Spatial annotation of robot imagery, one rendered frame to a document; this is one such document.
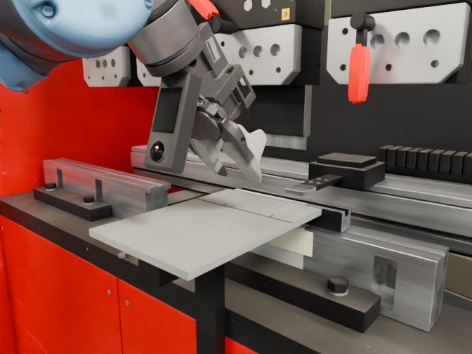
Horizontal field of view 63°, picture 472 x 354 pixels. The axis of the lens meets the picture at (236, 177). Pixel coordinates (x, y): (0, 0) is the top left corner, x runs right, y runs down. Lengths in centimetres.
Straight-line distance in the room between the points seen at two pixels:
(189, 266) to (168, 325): 31
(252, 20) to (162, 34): 21
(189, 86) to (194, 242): 17
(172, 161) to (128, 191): 47
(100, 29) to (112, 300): 65
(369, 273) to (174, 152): 31
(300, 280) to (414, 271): 15
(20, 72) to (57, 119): 96
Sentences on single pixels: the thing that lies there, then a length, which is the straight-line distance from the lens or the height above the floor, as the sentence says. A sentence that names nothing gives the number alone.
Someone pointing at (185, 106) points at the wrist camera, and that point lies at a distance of 44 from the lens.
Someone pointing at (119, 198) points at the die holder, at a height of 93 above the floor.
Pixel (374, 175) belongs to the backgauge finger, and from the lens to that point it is 80.
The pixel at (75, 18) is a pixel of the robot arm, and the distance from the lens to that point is 22.
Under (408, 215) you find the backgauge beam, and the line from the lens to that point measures 80.
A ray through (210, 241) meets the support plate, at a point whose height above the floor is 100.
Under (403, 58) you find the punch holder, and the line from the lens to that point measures 49.
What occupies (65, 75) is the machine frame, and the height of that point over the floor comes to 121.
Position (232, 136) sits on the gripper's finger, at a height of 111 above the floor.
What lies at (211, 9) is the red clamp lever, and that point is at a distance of 61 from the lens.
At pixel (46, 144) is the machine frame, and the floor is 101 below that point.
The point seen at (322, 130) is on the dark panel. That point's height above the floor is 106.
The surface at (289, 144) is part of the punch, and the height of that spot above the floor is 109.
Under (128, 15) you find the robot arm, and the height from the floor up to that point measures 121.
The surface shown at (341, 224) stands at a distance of 57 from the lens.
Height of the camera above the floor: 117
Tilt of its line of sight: 13 degrees down
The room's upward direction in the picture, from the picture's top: straight up
